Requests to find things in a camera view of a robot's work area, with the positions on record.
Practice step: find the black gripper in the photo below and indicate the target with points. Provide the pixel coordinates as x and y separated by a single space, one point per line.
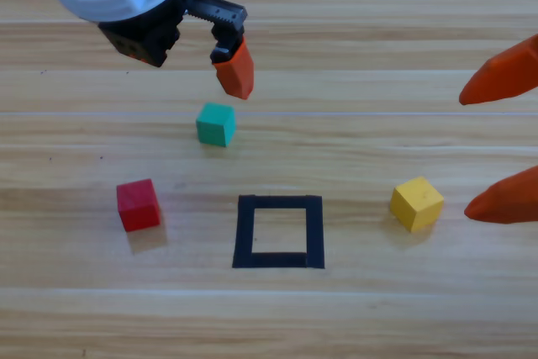
143 39

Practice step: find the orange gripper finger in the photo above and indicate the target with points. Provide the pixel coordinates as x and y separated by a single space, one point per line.
504 77
508 205

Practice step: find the green wooden block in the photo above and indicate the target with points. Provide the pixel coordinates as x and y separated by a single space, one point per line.
215 125

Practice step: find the yellow wooden block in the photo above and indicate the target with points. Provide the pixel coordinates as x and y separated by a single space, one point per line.
416 203

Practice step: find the red wooden block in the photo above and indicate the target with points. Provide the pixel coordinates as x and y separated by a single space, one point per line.
138 205

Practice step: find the black tape square outline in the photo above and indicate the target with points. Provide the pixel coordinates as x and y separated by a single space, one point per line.
244 233

